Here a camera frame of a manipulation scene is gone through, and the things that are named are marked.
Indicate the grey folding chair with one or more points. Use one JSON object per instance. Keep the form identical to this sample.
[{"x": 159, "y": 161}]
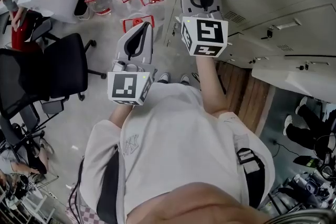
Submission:
[{"x": 29, "y": 118}]

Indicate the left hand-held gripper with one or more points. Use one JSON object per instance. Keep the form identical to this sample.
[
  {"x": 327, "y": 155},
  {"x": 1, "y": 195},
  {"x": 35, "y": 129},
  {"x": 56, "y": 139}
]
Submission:
[{"x": 123, "y": 86}]

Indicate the pink checkered cloth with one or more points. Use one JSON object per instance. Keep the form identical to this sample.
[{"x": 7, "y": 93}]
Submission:
[{"x": 86, "y": 215}]

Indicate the person's right white shoe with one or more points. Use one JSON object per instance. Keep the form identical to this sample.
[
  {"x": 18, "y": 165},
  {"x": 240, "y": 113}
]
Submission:
[{"x": 185, "y": 78}]

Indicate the white trash bin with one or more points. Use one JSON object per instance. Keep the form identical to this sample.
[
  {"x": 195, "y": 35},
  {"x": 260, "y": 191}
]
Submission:
[{"x": 81, "y": 8}]

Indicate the grey head camera mount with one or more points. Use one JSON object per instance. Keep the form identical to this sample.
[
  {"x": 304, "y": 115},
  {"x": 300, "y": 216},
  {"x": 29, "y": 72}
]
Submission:
[{"x": 315, "y": 217}]

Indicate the person's right forearm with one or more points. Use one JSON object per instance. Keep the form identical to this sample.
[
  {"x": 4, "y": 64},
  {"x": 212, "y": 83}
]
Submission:
[{"x": 210, "y": 86}]

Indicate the person's left forearm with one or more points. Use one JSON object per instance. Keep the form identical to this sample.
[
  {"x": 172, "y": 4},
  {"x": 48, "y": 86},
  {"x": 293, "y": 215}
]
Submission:
[{"x": 119, "y": 115}]

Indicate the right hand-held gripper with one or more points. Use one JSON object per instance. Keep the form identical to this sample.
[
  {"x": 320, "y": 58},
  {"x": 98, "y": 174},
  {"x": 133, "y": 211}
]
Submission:
[{"x": 210, "y": 34}]

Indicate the person's blue jeans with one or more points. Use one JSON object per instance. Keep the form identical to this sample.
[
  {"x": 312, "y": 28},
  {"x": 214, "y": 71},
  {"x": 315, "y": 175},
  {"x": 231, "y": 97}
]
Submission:
[{"x": 162, "y": 82}]

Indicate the dark grey chair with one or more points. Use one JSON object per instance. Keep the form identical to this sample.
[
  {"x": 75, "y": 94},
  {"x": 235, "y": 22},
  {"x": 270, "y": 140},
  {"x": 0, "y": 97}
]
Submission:
[{"x": 44, "y": 29}]

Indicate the person's white shirt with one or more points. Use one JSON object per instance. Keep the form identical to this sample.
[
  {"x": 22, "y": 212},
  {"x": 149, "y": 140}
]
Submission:
[{"x": 178, "y": 144}]

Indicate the person's left white shoe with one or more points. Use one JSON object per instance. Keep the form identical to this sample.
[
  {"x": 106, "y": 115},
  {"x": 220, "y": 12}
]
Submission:
[{"x": 165, "y": 76}]

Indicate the black office chair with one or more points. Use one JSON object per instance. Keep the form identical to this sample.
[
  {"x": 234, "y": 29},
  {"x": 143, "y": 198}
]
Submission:
[{"x": 60, "y": 68}]

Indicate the person's face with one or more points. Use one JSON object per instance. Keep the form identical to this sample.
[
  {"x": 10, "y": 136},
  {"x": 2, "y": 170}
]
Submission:
[{"x": 199, "y": 204}]

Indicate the person's white shoe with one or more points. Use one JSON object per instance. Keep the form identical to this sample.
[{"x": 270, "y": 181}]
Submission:
[
  {"x": 185, "y": 78},
  {"x": 165, "y": 76}
]

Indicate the grey metal locker cabinet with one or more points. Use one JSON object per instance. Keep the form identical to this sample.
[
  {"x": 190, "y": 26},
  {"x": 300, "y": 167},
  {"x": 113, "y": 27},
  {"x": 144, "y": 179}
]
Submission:
[{"x": 244, "y": 51}]

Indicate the wooden pallet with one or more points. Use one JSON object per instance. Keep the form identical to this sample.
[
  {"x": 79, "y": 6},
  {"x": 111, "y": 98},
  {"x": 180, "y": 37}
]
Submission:
[{"x": 249, "y": 102}]

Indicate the white table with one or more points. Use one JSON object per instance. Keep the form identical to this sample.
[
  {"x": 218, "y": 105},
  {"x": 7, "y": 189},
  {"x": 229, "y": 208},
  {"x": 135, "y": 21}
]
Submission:
[{"x": 302, "y": 81}]

